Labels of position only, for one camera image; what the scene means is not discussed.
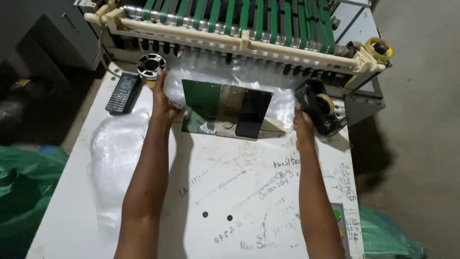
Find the black tape dispenser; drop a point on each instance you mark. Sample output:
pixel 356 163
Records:
pixel 320 106

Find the pile of clear plastic bags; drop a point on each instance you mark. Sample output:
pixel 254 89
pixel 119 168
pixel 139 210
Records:
pixel 118 158

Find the grey metal cabinet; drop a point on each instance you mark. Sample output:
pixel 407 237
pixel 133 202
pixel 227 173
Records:
pixel 54 32

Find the black smartphone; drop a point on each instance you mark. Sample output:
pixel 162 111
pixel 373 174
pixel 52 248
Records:
pixel 253 113

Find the bag making machine with green belts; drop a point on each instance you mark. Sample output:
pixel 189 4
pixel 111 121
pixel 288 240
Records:
pixel 251 32

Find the person's right hand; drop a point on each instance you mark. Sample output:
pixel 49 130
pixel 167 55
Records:
pixel 303 124

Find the person's left hand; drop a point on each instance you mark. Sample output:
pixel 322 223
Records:
pixel 162 104

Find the yellow tape roll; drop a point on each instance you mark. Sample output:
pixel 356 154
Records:
pixel 377 48

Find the black keypad phone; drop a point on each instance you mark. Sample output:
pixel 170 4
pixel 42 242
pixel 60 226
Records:
pixel 123 93

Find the person's right fingers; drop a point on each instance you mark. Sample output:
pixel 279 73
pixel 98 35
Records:
pixel 298 110

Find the stack of clear plastic bags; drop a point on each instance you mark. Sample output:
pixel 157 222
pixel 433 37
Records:
pixel 230 86

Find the empty tape spool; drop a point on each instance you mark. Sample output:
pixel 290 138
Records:
pixel 151 66

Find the green plastic sack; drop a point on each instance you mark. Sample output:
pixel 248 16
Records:
pixel 386 235
pixel 25 190

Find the control button panel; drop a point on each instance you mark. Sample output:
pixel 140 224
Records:
pixel 339 226

